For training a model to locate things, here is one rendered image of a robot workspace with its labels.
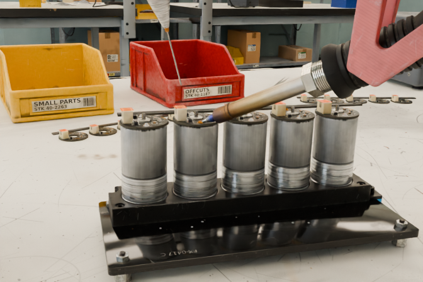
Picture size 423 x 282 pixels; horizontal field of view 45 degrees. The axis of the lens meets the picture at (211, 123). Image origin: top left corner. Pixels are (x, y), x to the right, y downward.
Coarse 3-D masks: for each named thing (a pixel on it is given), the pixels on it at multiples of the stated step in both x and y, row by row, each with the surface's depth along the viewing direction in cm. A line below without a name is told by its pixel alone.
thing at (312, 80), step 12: (312, 72) 22; (288, 84) 23; (300, 84) 23; (312, 84) 22; (324, 84) 22; (252, 96) 24; (264, 96) 24; (276, 96) 23; (288, 96) 23; (216, 108) 25; (228, 108) 25; (240, 108) 24; (252, 108) 24; (216, 120) 25
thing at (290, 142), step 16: (288, 112) 28; (272, 128) 28; (288, 128) 28; (304, 128) 28; (272, 144) 28; (288, 144) 28; (304, 144) 28; (272, 160) 29; (288, 160) 28; (304, 160) 28; (272, 176) 29; (288, 176) 28; (304, 176) 28
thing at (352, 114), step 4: (316, 108) 30; (332, 108) 30; (340, 108) 30; (344, 108) 30; (348, 108) 30; (316, 112) 29; (332, 112) 28; (336, 112) 28; (344, 112) 29; (348, 112) 29; (352, 112) 29; (356, 112) 29; (324, 116) 28; (328, 116) 28; (332, 116) 28; (336, 116) 28; (340, 116) 28; (344, 116) 28; (348, 116) 28; (352, 116) 28; (356, 116) 28
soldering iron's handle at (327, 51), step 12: (420, 12) 20; (396, 24) 20; (408, 24) 20; (420, 24) 19; (384, 36) 20; (396, 36) 20; (324, 48) 22; (336, 48) 21; (348, 48) 21; (324, 60) 21; (336, 60) 21; (420, 60) 20; (324, 72) 21; (336, 72) 21; (348, 72) 21; (336, 84) 21; (348, 84) 21; (360, 84) 21; (348, 96) 22
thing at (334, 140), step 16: (320, 128) 29; (336, 128) 28; (352, 128) 28; (320, 144) 29; (336, 144) 29; (352, 144) 29; (320, 160) 29; (336, 160) 29; (352, 160) 29; (320, 176) 29; (336, 176) 29
